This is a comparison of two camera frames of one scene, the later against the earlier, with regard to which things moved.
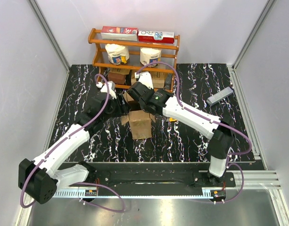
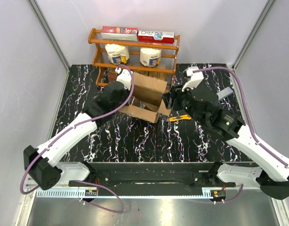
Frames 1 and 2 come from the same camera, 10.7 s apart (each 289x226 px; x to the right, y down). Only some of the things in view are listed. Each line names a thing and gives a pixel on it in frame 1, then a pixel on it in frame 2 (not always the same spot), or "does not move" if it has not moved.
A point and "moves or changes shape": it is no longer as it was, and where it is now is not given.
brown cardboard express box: (140, 120) moves or changes shape
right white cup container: (148, 55) does not move
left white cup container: (117, 54) does not move
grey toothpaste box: (217, 97) does not move
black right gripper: (152, 89) -> (177, 92)
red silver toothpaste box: (119, 33) does not move
